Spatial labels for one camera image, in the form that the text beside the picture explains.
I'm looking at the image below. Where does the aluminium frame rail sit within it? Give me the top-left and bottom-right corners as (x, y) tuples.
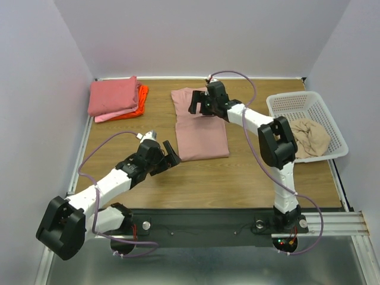
(305, 212), (369, 236)

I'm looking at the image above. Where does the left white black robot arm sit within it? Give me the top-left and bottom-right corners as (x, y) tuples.
(36, 139), (181, 261)

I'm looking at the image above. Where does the beige crumpled shirt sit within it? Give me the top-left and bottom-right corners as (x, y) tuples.
(290, 118), (331, 159)

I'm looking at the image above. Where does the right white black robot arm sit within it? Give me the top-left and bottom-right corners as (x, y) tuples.
(188, 81), (301, 232)

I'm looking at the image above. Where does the folded orange t-shirt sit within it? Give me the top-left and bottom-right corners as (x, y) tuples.
(111, 85), (150, 121)

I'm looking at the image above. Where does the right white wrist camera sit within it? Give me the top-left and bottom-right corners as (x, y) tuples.
(205, 74), (221, 87)

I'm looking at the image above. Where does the folded light pink t-shirt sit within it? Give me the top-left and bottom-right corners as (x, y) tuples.
(94, 106), (145, 123)

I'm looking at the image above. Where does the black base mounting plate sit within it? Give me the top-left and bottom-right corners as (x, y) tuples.
(97, 207), (309, 249)

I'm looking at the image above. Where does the white plastic laundry basket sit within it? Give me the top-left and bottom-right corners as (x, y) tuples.
(266, 91), (349, 163)

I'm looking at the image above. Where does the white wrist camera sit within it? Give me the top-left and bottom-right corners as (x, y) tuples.
(136, 130), (157, 143)
(205, 74), (221, 87)

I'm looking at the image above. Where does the folded red-pink t-shirt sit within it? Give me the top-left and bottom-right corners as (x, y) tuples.
(87, 76), (139, 116)

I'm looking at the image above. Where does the dusty pink graphic t-shirt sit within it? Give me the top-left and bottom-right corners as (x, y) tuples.
(171, 87), (230, 162)

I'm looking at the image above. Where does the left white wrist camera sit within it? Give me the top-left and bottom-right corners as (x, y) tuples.
(136, 130), (157, 143)

